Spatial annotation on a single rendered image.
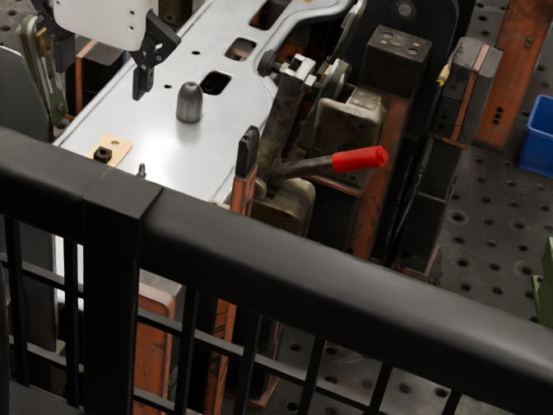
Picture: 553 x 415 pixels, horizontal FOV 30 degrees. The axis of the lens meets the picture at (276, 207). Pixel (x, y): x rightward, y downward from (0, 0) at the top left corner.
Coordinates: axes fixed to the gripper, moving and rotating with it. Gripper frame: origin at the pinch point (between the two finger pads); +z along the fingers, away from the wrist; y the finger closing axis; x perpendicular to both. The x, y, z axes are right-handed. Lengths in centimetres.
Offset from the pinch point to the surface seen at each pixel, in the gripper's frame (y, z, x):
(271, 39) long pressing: -8.0, 12.0, -32.8
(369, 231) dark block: -29.2, 29.3, -22.1
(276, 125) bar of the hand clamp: -20.4, -2.6, 1.8
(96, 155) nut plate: 0.3, 11.2, 0.7
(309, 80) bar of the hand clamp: -22.6, -8.2, 0.4
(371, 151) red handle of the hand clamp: -30.2, -2.4, 0.4
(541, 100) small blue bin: -45, 34, -72
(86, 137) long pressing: 3.4, 12.4, -2.6
